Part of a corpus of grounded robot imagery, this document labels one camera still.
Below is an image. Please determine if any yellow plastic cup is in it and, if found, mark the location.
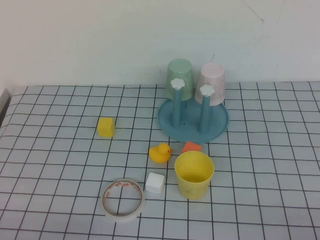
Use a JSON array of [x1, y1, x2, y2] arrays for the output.
[[174, 151, 215, 200]]

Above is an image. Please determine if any blue cup stand with pegs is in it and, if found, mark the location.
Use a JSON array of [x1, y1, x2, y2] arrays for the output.
[[157, 77, 230, 145]]

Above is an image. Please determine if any pale green plastic cup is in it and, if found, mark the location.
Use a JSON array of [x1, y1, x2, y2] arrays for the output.
[[165, 58, 195, 102]]

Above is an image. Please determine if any pale pink plastic cup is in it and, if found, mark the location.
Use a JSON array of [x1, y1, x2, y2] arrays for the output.
[[193, 62, 226, 107]]

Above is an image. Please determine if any yellow rubber duck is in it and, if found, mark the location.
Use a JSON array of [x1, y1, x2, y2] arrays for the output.
[[148, 143, 173, 165]]

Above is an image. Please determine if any orange foam cube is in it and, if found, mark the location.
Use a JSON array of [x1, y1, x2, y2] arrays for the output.
[[181, 141, 203, 155]]

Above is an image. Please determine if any yellow foam cube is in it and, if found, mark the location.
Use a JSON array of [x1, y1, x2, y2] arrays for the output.
[[97, 117, 116, 138]]

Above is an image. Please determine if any white foam cube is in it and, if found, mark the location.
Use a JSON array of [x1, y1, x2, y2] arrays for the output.
[[145, 172, 166, 194]]

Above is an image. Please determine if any white adhesive tape roll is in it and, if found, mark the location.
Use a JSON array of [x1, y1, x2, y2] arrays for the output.
[[101, 177, 146, 223]]

